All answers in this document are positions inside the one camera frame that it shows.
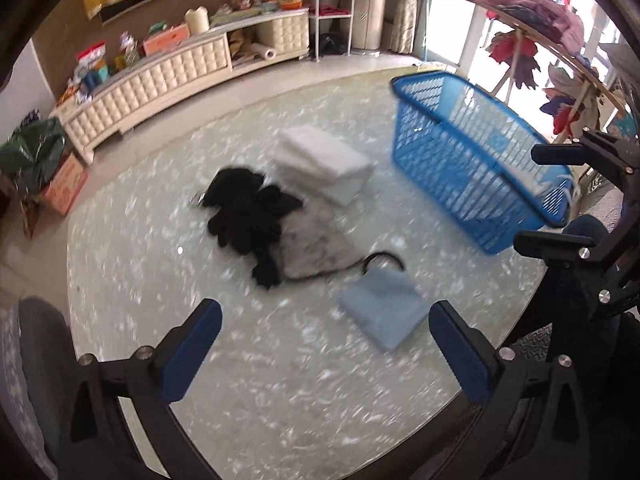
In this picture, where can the wooden clothes drying rack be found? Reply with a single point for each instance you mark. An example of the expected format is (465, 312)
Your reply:
(533, 46)

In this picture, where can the blue plastic laundry basket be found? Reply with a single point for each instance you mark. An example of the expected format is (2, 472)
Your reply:
(472, 155)

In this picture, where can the green plastic bag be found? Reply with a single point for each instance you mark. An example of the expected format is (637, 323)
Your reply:
(32, 155)

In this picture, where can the light blue folded cloth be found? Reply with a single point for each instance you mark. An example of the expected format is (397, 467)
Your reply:
(385, 305)

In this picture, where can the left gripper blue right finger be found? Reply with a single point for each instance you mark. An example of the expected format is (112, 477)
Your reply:
(469, 354)

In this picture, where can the cardboard box on floor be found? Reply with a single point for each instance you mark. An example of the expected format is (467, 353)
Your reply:
(64, 187)

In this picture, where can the cream pillar candle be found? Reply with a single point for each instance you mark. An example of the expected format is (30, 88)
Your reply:
(197, 20)

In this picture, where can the grey white fluffy cloth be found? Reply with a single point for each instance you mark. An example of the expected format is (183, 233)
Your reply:
(311, 244)

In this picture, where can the white textured towel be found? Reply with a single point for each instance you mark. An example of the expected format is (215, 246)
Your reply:
(321, 163)

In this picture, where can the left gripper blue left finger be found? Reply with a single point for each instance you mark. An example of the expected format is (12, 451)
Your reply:
(184, 349)

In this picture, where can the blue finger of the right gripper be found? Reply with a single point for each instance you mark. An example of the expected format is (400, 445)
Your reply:
(558, 154)
(549, 246)

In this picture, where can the white paper roll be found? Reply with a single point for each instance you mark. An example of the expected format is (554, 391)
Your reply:
(264, 52)

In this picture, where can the pink box on cabinet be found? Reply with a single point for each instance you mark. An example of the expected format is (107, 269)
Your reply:
(166, 40)

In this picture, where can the beige curtain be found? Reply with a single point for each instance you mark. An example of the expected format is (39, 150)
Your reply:
(404, 26)

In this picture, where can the cream tufted tv cabinet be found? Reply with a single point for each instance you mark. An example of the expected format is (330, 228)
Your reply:
(165, 79)

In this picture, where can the black hair band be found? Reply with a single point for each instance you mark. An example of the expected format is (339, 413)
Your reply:
(381, 259)

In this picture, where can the black plush toy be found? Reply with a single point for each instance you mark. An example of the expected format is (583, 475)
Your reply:
(248, 217)

